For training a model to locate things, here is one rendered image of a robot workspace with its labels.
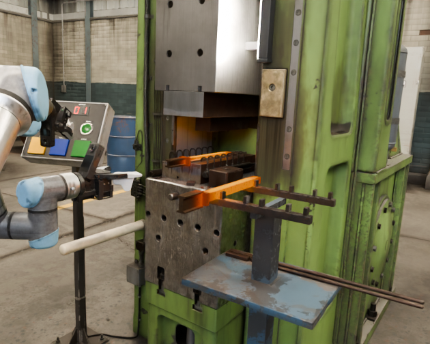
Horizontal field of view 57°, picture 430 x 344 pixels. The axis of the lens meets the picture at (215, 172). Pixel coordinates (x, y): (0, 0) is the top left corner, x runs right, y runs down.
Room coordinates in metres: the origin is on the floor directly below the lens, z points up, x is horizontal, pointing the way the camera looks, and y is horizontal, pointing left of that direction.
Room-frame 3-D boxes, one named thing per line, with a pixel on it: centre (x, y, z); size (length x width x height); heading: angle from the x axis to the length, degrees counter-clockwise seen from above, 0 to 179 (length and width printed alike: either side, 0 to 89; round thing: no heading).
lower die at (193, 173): (1.71, 0.02, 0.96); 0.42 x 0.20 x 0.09; 145
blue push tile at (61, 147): (1.66, 0.67, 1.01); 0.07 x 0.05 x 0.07; 80
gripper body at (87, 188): (1.15, 0.37, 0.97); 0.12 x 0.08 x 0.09; 145
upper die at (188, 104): (1.71, 0.02, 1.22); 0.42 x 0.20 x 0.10; 145
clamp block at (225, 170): (1.48, -0.04, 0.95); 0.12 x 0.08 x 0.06; 145
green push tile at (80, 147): (1.64, 0.57, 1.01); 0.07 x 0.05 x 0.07; 80
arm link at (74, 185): (1.09, 0.41, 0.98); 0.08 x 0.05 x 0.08; 55
